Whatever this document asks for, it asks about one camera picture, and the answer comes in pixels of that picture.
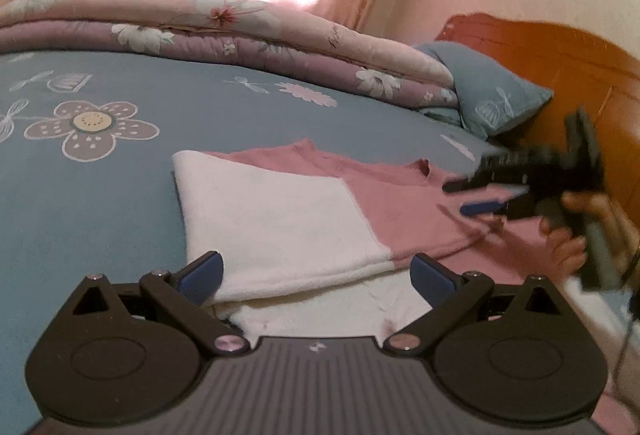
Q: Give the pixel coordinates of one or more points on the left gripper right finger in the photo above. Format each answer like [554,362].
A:
[516,354]

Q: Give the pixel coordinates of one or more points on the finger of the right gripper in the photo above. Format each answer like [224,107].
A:
[522,167]
[516,207]

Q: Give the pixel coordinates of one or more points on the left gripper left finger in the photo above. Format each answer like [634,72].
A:
[114,354]

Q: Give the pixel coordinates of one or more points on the pink and white knit sweater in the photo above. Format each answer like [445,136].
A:
[318,245]

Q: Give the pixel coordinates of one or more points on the person's right hand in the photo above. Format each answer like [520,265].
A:
[568,251]

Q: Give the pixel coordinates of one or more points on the teal pillow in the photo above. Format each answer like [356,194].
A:
[491,99]

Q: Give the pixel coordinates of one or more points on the wooden headboard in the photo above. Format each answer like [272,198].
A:
[583,70]

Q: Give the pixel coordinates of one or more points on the teal floral bed sheet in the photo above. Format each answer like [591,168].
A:
[88,186]

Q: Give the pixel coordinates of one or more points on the folded floral quilt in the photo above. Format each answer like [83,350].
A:
[242,33]

